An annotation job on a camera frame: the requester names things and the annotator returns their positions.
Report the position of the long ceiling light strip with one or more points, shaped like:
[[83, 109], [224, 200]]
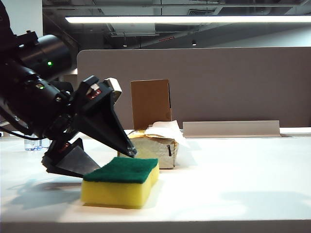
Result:
[[184, 19]]

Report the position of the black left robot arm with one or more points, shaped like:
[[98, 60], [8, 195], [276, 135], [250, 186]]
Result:
[[24, 97]]

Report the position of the yellow sponge green scouring top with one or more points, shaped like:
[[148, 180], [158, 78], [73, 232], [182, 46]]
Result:
[[116, 191]]

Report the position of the clear water bottle purple label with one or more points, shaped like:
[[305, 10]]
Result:
[[31, 145]]

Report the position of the red ceiling sign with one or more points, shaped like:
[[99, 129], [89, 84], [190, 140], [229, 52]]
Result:
[[167, 38]]

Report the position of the long brown desk partition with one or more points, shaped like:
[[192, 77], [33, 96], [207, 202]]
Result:
[[218, 85]]

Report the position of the white tissue sheet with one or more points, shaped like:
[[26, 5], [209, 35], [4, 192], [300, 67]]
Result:
[[167, 128]]

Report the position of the wide brown cardboard box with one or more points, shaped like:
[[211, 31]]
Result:
[[150, 102]]

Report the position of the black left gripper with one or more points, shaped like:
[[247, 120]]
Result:
[[63, 116]]

